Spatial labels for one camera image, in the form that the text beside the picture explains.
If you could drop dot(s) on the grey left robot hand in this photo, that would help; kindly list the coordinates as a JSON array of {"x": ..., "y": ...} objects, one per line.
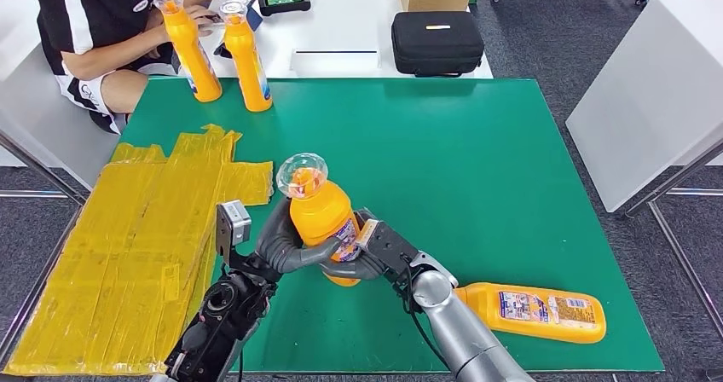
[{"x": 277, "y": 249}]

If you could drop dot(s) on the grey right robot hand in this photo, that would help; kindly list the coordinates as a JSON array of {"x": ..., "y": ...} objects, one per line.
[{"x": 361, "y": 267}]

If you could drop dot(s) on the orange bottle with clear cap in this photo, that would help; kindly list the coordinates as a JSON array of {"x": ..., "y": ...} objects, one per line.
[
  {"x": 248, "y": 69},
  {"x": 319, "y": 215},
  {"x": 486, "y": 311},
  {"x": 195, "y": 63}
]

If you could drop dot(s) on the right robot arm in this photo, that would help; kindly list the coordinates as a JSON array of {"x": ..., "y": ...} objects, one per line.
[{"x": 452, "y": 328}]

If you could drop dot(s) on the green table mat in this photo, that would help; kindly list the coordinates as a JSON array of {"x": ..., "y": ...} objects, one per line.
[{"x": 423, "y": 142}]

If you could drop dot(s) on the yellow taped cardboard sheet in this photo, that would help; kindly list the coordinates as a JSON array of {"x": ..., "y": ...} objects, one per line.
[{"x": 113, "y": 266}]

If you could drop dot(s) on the blue tablet cover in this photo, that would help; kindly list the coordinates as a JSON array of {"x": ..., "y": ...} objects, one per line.
[{"x": 255, "y": 20}]

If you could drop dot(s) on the black zippered case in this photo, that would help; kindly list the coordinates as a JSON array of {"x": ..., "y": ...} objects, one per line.
[{"x": 438, "y": 45}]

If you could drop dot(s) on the white bench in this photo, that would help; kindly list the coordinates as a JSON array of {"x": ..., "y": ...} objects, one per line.
[{"x": 34, "y": 114}]

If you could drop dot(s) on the person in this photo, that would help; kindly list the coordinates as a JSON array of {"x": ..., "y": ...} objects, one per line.
[{"x": 85, "y": 6}]

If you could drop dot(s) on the large white table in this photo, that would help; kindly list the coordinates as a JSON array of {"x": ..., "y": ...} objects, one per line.
[{"x": 649, "y": 97}]

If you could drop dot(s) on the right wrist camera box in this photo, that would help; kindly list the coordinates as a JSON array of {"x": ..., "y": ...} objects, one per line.
[{"x": 390, "y": 249}]

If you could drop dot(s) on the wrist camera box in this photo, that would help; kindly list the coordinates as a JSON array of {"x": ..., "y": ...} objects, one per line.
[
  {"x": 234, "y": 224},
  {"x": 390, "y": 249}
]

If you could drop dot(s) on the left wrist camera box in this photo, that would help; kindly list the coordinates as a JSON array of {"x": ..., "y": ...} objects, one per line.
[{"x": 234, "y": 224}]

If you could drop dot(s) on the metal table frame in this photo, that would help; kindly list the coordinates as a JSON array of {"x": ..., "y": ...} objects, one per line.
[
  {"x": 39, "y": 167},
  {"x": 683, "y": 258}
]

